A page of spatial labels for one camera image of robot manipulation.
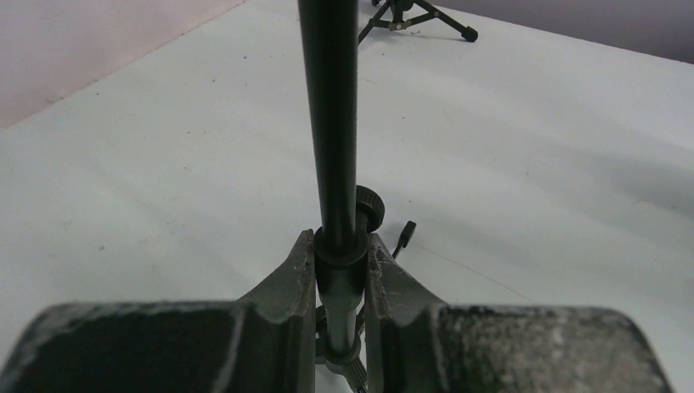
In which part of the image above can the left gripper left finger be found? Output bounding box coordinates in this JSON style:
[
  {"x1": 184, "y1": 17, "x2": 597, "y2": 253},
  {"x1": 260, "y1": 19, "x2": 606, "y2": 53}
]
[{"x1": 1, "y1": 230, "x2": 315, "y2": 392}]

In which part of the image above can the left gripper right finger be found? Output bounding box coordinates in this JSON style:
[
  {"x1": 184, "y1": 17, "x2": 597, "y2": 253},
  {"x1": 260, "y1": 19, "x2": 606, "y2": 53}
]
[{"x1": 365, "y1": 234, "x2": 671, "y2": 392}]

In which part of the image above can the black tripod clip stand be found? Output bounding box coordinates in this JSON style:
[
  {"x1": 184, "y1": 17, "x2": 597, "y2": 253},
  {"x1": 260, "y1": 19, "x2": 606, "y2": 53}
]
[{"x1": 296, "y1": 0, "x2": 418, "y2": 393}]

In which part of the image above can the black tripod shock-mount stand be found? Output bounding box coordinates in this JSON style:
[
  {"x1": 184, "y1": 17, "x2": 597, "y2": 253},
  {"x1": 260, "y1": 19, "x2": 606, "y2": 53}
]
[{"x1": 358, "y1": 0, "x2": 479, "y2": 43}]

